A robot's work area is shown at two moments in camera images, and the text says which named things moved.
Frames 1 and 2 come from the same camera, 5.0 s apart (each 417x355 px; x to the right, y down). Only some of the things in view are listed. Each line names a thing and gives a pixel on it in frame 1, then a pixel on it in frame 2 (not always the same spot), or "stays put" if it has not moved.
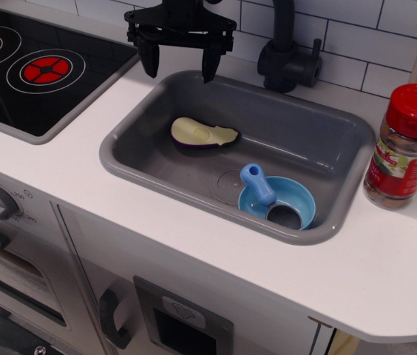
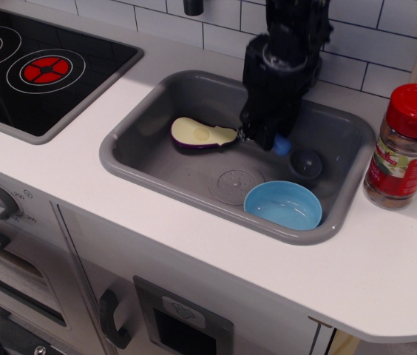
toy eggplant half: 191,133 stays put
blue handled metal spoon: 282,213 to 304,163
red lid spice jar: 407,147 stays put
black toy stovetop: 38,82 stays put
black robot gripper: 180,22 to 273,83
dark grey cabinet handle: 108,302 stays put
